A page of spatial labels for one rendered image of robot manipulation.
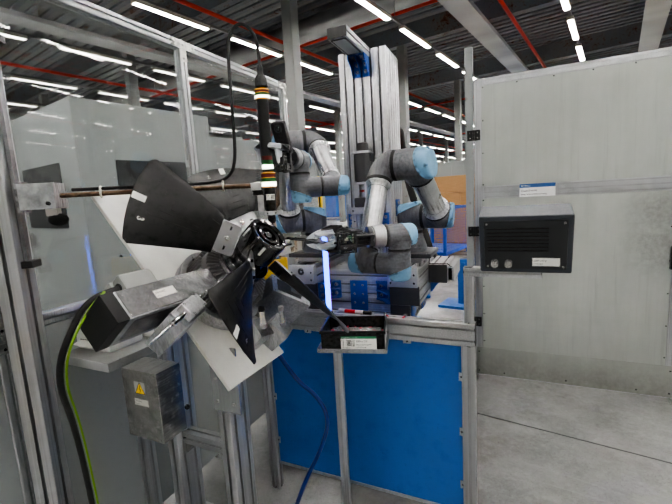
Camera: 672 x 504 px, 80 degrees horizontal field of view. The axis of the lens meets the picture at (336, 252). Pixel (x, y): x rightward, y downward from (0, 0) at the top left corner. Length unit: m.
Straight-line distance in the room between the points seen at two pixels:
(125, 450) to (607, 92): 2.99
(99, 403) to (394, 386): 1.09
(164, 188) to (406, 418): 1.19
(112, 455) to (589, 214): 2.71
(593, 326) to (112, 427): 2.63
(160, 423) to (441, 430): 0.97
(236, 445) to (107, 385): 0.63
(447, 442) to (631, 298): 1.67
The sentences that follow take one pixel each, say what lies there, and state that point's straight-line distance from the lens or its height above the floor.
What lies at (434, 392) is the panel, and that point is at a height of 0.58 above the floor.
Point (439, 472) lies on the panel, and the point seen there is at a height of 0.26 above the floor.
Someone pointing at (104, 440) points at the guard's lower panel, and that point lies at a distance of 1.85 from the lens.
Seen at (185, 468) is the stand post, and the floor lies 0.44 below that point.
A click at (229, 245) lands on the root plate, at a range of 1.14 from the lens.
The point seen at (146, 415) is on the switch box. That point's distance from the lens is 1.41.
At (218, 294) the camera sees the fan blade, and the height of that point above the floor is 1.13.
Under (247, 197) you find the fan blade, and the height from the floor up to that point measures 1.33.
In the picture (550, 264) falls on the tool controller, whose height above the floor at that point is 1.07.
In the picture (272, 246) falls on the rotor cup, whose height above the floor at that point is 1.19.
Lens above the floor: 1.32
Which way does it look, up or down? 8 degrees down
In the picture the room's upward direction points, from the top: 3 degrees counter-clockwise
